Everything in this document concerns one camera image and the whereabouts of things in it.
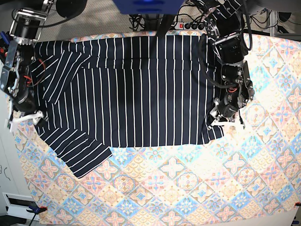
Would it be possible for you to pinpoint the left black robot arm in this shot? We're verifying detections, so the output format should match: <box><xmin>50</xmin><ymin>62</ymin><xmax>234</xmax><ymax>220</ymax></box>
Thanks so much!
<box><xmin>198</xmin><ymin>0</ymin><xmax>254</xmax><ymax>130</ymax></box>

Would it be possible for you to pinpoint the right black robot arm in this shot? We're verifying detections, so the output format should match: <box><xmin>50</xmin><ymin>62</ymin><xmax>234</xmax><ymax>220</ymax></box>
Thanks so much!
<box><xmin>0</xmin><ymin>0</ymin><xmax>53</xmax><ymax>132</ymax></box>

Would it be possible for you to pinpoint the navy white striped T-shirt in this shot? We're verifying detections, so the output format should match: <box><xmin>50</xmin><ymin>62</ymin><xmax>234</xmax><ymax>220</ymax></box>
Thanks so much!
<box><xmin>30</xmin><ymin>35</ymin><xmax>224</xmax><ymax>178</ymax></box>

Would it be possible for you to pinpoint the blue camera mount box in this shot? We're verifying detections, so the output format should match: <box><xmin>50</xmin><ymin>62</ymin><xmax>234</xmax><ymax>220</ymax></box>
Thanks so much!
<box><xmin>113</xmin><ymin>0</ymin><xmax>184</xmax><ymax>15</ymax></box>

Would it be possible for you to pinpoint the black round stool base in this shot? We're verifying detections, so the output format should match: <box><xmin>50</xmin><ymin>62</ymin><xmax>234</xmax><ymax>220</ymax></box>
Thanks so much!
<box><xmin>55</xmin><ymin>0</ymin><xmax>87</xmax><ymax>18</ymax></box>

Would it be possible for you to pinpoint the blue orange clamp lower left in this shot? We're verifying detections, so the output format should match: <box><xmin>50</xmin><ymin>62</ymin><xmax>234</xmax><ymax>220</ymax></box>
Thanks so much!
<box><xmin>26</xmin><ymin>206</ymin><xmax>47</xmax><ymax>220</ymax></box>

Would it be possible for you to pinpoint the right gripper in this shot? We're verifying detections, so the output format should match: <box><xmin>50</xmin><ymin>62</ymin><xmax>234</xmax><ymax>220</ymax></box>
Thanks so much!
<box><xmin>6</xmin><ymin>90</ymin><xmax>49</xmax><ymax>132</ymax></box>

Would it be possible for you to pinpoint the white wall vent box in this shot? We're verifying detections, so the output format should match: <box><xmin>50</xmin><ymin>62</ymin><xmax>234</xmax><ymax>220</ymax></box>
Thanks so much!
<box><xmin>2</xmin><ymin>192</ymin><xmax>37</xmax><ymax>220</ymax></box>

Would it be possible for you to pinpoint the white power strip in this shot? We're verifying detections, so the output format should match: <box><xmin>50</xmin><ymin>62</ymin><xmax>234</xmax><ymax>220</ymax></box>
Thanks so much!
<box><xmin>174</xmin><ymin>22</ymin><xmax>205</xmax><ymax>31</ymax></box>

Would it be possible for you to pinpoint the blue orange clamp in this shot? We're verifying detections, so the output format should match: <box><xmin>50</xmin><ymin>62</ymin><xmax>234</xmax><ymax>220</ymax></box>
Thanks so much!
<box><xmin>26</xmin><ymin>206</ymin><xmax>47</xmax><ymax>220</ymax></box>
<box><xmin>0</xmin><ymin>31</ymin><xmax>11</xmax><ymax>64</ymax></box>

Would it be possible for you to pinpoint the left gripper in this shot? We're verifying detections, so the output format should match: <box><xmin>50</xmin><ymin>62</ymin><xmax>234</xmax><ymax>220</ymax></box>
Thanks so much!
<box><xmin>207</xmin><ymin>95</ymin><xmax>245</xmax><ymax>130</ymax></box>

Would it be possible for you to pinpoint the black mounting post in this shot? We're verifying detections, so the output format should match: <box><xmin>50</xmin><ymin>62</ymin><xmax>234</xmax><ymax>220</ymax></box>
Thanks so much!
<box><xmin>156</xmin><ymin>14</ymin><xmax>175</xmax><ymax>38</ymax></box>

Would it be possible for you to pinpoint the blue orange clamp upper left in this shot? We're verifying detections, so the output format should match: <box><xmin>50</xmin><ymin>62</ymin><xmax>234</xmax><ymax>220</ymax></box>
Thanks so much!
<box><xmin>0</xmin><ymin>31</ymin><xmax>11</xmax><ymax>64</ymax></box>

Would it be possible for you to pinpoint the patterned floral tablecloth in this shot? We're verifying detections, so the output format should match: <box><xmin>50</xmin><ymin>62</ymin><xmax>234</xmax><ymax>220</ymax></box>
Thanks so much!
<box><xmin>0</xmin><ymin>35</ymin><xmax>301</xmax><ymax>226</ymax></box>

